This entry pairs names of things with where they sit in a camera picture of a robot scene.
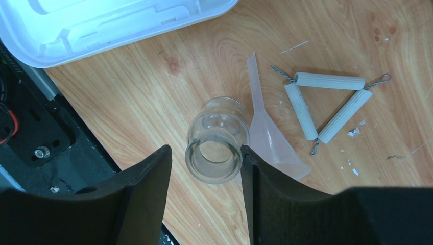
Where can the white clay triangle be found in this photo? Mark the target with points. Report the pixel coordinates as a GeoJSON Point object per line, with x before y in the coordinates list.
{"type": "Point", "coordinates": [324, 103]}

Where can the clear plastic funnel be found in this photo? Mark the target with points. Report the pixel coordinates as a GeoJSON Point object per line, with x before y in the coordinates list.
{"type": "Point", "coordinates": [265, 138]}

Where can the white bin lid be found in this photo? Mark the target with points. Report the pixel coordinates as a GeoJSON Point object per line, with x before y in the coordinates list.
{"type": "Point", "coordinates": [45, 34]}

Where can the small glass beaker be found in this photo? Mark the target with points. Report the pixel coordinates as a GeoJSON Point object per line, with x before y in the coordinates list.
{"type": "Point", "coordinates": [215, 138]}

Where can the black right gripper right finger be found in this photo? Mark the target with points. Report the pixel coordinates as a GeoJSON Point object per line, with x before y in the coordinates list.
{"type": "Point", "coordinates": [281, 210]}

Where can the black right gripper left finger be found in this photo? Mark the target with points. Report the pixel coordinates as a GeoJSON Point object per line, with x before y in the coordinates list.
{"type": "Point", "coordinates": [127, 208]}

